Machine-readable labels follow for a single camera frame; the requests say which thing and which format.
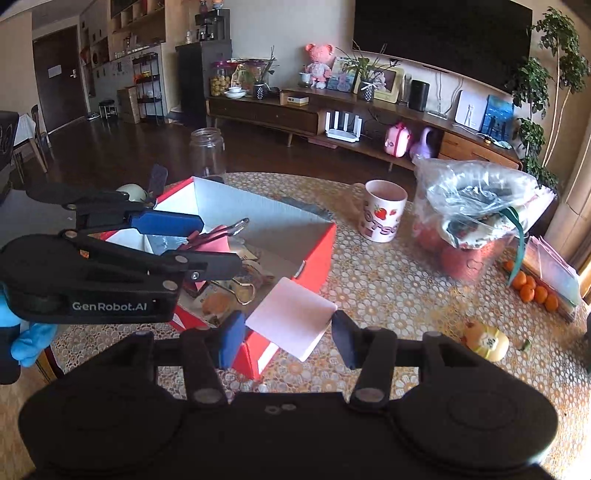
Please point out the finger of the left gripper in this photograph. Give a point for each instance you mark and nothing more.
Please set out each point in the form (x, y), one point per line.
(200, 266)
(163, 223)

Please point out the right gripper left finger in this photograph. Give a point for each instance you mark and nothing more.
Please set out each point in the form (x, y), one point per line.
(229, 339)

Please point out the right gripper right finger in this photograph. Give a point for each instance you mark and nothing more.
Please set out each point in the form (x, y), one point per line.
(348, 338)

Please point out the pink sticky note pad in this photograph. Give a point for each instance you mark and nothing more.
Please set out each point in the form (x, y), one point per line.
(292, 318)

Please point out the blue gloved left hand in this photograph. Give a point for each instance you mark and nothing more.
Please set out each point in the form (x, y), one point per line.
(33, 337)

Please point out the pale green round gadget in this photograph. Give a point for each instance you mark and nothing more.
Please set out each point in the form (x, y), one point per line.
(134, 192)

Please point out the grey phone stand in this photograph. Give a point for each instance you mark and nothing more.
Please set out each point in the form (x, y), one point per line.
(157, 181)

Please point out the clear glass jar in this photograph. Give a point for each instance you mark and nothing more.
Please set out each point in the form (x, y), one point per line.
(207, 154)

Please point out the pink strawberry mug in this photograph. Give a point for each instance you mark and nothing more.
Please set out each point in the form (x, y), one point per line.
(380, 213)

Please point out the clear bin with plastic bag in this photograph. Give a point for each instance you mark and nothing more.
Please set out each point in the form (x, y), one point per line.
(467, 212)

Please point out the white wifi router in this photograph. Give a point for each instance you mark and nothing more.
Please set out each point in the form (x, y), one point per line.
(343, 126)

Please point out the purple gourd vase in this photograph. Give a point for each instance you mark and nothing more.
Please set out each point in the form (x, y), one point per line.
(422, 148)

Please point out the pink round toy bag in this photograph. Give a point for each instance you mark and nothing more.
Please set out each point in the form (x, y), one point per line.
(397, 140)

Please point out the stack of colourful folders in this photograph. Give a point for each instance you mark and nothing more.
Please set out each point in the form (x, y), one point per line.
(547, 266)

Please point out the pink plush doll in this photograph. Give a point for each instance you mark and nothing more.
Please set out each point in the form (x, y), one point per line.
(319, 69)

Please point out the small potted grass plant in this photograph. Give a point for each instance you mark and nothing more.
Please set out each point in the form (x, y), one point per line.
(367, 70)

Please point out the black cylinder speaker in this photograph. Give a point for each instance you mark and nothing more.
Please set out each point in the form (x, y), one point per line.
(418, 97)

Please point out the blue picture book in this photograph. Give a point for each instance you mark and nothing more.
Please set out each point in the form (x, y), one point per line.
(498, 119)

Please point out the tall green potted plant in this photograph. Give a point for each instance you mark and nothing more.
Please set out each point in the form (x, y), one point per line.
(543, 92)

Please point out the black flat television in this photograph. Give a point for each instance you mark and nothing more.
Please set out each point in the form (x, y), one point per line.
(486, 41)

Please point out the white board frame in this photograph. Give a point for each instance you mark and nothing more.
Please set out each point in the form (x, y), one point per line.
(470, 110)

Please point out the photo frame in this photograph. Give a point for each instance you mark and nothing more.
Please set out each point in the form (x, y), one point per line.
(387, 82)

